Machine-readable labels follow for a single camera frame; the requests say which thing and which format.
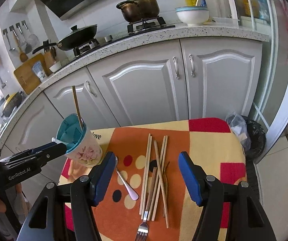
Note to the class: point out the white blue packet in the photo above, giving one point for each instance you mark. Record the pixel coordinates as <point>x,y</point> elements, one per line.
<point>39,71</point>

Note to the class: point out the yellow lidded casserole pot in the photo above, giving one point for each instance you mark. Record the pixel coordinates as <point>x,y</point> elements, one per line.
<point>11,103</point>

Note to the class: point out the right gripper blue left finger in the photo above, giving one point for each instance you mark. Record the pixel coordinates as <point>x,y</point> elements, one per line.
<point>100,178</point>

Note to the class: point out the wooden knife block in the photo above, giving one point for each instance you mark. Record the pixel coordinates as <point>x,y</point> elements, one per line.
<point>50,58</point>

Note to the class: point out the colourful patterned table cloth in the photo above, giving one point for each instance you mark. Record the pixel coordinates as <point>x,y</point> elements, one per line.
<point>210,144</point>

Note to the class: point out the white gloved left hand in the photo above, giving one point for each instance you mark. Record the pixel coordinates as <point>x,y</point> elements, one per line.
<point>16,201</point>

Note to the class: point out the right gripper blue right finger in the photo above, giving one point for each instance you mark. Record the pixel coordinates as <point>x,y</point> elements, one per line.
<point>193,176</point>

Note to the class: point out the black trash bag bin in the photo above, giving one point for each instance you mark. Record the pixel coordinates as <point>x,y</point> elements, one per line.
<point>250,134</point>

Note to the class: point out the teal floral utensil holder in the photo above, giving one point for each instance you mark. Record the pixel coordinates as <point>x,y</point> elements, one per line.
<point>82,147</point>

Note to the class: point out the small white bowl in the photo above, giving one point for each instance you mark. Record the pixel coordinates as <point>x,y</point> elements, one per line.
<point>55,67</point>

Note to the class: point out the small gold dessert fork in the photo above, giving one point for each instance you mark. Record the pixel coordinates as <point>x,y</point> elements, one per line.
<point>166,181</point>

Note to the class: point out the metal fork wooden handle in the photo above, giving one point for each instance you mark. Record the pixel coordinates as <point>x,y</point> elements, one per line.
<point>143,229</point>

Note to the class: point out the wooden cutting board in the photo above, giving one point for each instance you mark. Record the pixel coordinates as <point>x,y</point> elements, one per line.
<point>25,75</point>

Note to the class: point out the white ceramic soup spoon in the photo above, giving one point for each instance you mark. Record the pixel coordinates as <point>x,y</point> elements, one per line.
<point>59,141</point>

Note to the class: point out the white bowl with ladle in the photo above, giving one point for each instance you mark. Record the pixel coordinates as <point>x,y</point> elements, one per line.
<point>193,15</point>

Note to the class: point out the wooden chopstick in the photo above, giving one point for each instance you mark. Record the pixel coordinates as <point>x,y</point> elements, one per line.
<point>146,175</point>
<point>156,180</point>
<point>77,107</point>
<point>163,169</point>
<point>161,183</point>

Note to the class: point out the bronze stock pot with lid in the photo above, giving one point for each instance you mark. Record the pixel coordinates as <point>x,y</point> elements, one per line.
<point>137,10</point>

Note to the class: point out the black gas stove top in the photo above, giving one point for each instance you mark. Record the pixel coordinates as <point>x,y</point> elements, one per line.
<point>143,26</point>

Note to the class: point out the metal spoon pink handle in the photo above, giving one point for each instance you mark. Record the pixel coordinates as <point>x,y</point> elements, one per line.
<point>133,195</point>

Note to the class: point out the hanging kitchen utensils set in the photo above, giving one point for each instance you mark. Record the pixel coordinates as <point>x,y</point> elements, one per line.
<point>20,40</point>

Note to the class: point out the black frying pan with lid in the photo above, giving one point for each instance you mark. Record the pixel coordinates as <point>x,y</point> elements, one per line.
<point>76,38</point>

